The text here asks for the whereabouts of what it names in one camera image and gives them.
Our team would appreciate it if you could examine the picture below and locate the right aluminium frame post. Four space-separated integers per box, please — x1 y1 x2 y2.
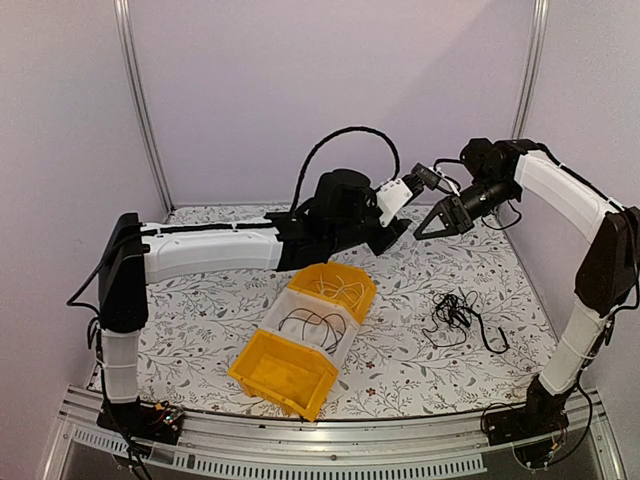
510 0 550 139

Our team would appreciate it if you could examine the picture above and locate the thick black cable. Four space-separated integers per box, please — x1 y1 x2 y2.
477 314 510 355

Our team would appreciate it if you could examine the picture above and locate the left aluminium frame post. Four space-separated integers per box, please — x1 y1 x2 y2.
113 0 175 213

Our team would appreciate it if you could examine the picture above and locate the near yellow plastic bin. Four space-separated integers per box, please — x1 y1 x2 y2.
228 329 338 422

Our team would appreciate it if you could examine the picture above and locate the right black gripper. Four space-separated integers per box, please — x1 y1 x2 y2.
415 175 517 240

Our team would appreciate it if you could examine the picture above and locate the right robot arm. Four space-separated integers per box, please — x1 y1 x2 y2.
414 138 639 443

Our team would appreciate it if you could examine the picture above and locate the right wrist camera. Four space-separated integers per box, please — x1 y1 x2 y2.
432 167 461 196

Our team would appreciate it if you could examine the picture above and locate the aluminium frame post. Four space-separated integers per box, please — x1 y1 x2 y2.
510 0 550 139
113 0 175 213

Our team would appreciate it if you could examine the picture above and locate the floral patterned table mat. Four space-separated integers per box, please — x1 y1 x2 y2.
137 217 556 419

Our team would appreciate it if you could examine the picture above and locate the yellow plastic bin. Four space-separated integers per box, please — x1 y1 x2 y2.
287 262 377 325
228 329 338 422

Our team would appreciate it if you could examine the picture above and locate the black cable bundle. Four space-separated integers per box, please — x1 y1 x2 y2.
422 291 481 349

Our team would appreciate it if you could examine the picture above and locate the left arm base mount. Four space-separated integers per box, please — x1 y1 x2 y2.
97 399 185 445

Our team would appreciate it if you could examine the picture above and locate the front aluminium rail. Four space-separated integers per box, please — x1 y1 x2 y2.
42 387 627 479

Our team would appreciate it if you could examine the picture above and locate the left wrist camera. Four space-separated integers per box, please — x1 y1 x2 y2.
376 163 441 227

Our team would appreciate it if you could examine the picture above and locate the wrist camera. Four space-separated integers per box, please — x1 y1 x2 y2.
432 167 461 196
376 163 441 227

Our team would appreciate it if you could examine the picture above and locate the white translucent plastic bin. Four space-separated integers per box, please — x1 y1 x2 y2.
258 288 360 369

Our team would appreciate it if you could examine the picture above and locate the far yellow plastic bin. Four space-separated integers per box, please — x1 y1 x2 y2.
287 262 377 325

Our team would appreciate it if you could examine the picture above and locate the thin black cable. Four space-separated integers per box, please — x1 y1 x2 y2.
276 309 346 357

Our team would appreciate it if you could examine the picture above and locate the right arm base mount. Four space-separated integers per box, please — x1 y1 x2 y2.
480 402 569 470

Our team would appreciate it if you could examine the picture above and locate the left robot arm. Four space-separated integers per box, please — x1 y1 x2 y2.
66 168 424 435

